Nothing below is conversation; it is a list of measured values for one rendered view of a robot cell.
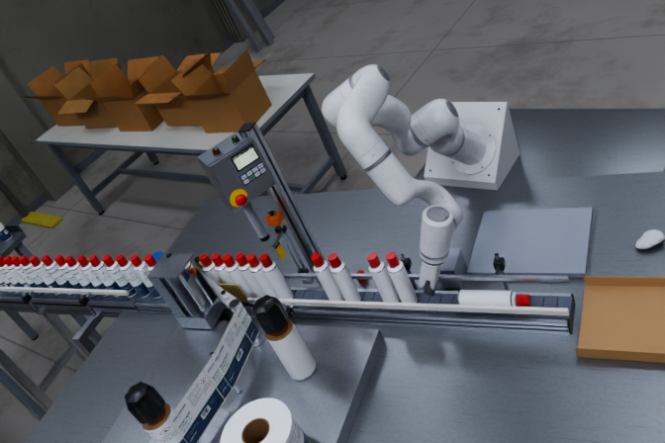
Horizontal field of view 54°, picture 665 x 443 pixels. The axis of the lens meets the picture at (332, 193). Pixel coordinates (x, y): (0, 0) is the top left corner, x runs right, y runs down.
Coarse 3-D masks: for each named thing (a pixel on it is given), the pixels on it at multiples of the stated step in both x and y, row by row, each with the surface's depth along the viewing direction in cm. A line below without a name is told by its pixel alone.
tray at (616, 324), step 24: (600, 288) 187; (624, 288) 184; (648, 288) 181; (600, 312) 180; (624, 312) 178; (648, 312) 175; (600, 336) 174; (624, 336) 172; (648, 336) 169; (624, 360) 167; (648, 360) 164
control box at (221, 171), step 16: (224, 144) 200; (240, 144) 197; (208, 160) 196; (224, 160) 195; (256, 160) 201; (208, 176) 203; (224, 176) 197; (224, 192) 199; (240, 192) 202; (256, 192) 205
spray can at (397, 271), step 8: (392, 256) 192; (392, 264) 192; (400, 264) 193; (392, 272) 193; (400, 272) 193; (392, 280) 196; (400, 280) 194; (408, 280) 196; (400, 288) 196; (408, 288) 197; (400, 296) 199; (408, 296) 198; (416, 296) 201
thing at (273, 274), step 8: (264, 256) 215; (264, 264) 215; (272, 264) 216; (264, 272) 216; (272, 272) 216; (280, 272) 219; (272, 280) 217; (280, 280) 218; (280, 288) 220; (288, 288) 222; (280, 296) 222; (288, 296) 222
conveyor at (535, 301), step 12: (144, 300) 256; (156, 300) 253; (324, 300) 218; (372, 300) 210; (420, 300) 202; (432, 300) 201; (444, 300) 199; (456, 300) 197; (540, 300) 185; (552, 300) 184; (564, 300) 182; (408, 312) 200; (420, 312) 198; (432, 312) 196; (444, 312) 195; (456, 312) 193; (468, 312) 191; (480, 312) 190
